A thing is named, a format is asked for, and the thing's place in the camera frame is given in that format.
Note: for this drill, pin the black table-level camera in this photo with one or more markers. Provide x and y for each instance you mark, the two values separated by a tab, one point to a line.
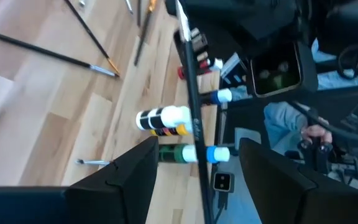
223	182

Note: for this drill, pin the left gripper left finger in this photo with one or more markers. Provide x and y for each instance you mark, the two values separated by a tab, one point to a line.
123	193

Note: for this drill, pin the small red paint bottle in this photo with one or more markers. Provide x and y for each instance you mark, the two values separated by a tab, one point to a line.
217	63

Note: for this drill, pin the black tablet screen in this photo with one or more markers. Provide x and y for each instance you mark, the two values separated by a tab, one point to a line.
275	68

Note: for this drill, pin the thick black paintbrush script logo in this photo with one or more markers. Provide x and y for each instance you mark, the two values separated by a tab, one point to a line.
197	109

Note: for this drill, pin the small sap green paint bottle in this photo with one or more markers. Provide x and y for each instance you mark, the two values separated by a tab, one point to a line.
172	154

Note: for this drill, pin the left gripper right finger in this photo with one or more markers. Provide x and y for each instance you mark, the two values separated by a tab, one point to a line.
284	193

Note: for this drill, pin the small yellow paint bottle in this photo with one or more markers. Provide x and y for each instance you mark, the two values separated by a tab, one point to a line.
179	130

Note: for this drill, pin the person's hand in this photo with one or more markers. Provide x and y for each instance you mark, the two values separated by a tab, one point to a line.
317	132

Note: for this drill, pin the thin black paintbrush silver ferrule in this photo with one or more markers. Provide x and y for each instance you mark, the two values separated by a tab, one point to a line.
129	7

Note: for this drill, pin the thin black paintbrush gold ferrule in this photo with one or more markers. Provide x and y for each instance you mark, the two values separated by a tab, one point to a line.
89	31

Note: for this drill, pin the small sky blue paint bottle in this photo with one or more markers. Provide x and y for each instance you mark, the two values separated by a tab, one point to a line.
219	154

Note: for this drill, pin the person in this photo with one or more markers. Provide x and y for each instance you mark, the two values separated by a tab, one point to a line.
284	121

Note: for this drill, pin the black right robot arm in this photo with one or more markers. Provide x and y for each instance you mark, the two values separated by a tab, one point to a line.
244	18

